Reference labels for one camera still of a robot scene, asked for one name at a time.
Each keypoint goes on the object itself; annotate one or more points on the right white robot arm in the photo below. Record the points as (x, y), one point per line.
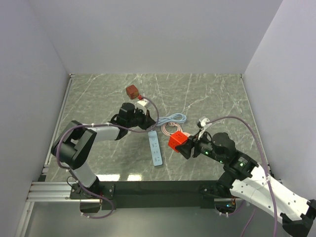
(243, 177)

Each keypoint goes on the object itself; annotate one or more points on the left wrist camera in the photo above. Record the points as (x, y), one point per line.
(142, 104)

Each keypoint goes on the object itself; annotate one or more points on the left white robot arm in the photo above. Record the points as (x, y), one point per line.
(73, 146)

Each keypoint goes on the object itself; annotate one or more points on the black base beam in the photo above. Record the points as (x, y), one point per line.
(150, 194)

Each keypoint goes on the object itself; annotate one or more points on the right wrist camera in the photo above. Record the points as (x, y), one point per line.
(203, 123)

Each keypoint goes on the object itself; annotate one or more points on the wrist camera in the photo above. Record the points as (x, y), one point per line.
(203, 123)
(142, 104)

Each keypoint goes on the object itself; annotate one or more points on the blue power strip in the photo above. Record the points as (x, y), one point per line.
(155, 148)

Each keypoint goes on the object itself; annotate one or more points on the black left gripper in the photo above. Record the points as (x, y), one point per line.
(147, 120)

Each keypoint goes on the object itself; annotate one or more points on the dark red cube adapter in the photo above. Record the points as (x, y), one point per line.
(132, 91)

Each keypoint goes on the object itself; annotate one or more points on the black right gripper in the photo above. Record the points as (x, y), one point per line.
(185, 149)

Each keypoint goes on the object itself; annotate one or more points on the red cube socket adapter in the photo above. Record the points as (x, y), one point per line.
(176, 139)

